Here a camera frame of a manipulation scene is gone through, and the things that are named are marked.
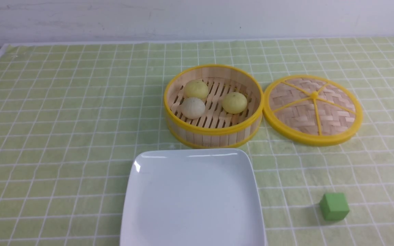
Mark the yellow bamboo steamer lid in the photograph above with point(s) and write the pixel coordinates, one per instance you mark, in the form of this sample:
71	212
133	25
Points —
312	110

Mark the yellow steamed bun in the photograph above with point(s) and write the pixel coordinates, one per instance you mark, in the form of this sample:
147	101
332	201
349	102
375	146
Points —
234	103
196	88

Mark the green checkered tablecloth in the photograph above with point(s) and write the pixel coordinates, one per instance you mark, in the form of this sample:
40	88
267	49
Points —
73	118

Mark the white square plate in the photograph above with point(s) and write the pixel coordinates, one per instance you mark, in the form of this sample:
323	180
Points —
195	197

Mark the yellow bamboo steamer basket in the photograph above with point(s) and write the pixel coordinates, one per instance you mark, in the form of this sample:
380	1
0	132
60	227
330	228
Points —
215	128

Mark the white steamed bun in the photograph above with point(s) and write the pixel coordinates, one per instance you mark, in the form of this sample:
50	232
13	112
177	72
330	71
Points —
193	108

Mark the green foam cube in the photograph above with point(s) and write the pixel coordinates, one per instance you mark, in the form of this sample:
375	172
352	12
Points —
334	206

